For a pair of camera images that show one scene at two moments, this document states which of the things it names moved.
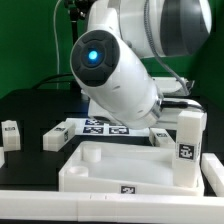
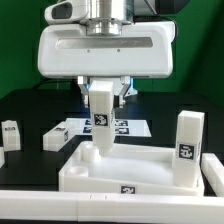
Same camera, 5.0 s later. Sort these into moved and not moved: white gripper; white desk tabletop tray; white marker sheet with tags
Moved: white gripper
Not moved: white marker sheet with tags; white desk tabletop tray
